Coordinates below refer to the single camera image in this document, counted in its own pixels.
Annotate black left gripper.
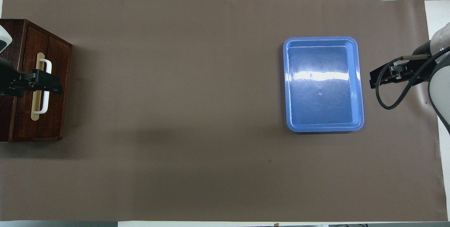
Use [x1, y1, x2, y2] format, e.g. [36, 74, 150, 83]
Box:
[0, 56, 63, 97]

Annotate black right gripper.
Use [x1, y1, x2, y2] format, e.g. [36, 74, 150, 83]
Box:
[369, 55, 431, 89]

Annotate white drawer handle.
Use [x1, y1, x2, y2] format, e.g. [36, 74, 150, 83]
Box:
[34, 59, 52, 114]

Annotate wooden drawer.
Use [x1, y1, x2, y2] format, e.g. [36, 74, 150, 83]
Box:
[16, 26, 71, 139]

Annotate dark wooden cabinet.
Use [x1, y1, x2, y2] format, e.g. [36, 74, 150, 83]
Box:
[0, 19, 73, 143]

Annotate blue plastic tray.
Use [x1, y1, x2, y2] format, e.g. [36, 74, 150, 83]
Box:
[283, 37, 365, 133]

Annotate brown table mat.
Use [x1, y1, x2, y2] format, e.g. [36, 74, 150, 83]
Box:
[0, 0, 441, 222]

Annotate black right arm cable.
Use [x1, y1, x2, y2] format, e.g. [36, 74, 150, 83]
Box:
[375, 46, 450, 110]

